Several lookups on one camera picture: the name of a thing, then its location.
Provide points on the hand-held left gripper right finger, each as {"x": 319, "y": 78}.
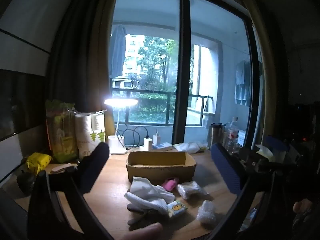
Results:
{"x": 226, "y": 170}

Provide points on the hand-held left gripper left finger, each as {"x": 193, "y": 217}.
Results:
{"x": 93, "y": 170}

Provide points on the bubble wrap packet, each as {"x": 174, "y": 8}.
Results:
{"x": 190, "y": 188}

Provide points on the bubble wrap piece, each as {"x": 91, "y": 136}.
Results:
{"x": 206, "y": 212}

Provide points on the pink plush toy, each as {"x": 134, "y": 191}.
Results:
{"x": 169, "y": 184}

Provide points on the white cloth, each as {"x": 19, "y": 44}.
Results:
{"x": 147, "y": 195}

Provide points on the yellow cartoon tissue packet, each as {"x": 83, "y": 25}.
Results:
{"x": 177, "y": 208}

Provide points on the cardboard box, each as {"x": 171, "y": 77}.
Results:
{"x": 160, "y": 172}

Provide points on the person's left hand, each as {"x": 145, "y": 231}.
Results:
{"x": 145, "y": 232}

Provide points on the person's right hand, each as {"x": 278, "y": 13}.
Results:
{"x": 301, "y": 206}

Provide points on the white flat object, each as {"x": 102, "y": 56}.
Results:
{"x": 60, "y": 168}

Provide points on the white desk lamp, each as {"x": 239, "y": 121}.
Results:
{"x": 117, "y": 145}

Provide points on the clear plastic bottle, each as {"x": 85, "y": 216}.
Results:
{"x": 232, "y": 136}

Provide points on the steel thermos cup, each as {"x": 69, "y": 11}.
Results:
{"x": 215, "y": 135}

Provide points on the tree print paper towel pack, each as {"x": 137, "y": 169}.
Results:
{"x": 83, "y": 132}

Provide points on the white plastic bag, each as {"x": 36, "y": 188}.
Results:
{"x": 188, "y": 147}

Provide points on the green snack bag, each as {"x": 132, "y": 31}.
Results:
{"x": 61, "y": 135}

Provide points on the blue tissue box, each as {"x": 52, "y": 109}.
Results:
{"x": 275, "y": 142}

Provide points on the white power strip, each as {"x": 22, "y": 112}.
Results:
{"x": 162, "y": 146}

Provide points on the dark round object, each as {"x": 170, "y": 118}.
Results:
{"x": 25, "y": 182}

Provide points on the blue-grey hanging garment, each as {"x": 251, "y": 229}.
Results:
{"x": 242, "y": 85}

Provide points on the balcony railing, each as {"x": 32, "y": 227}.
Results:
{"x": 150, "y": 92}

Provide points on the beige curtain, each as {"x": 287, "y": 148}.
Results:
{"x": 267, "y": 80}

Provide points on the dark brown curtain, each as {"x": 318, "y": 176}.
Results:
{"x": 80, "y": 55}

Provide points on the dark hanging garment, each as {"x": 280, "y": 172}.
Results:
{"x": 117, "y": 52}

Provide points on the black window frame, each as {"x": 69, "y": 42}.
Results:
{"x": 182, "y": 55}

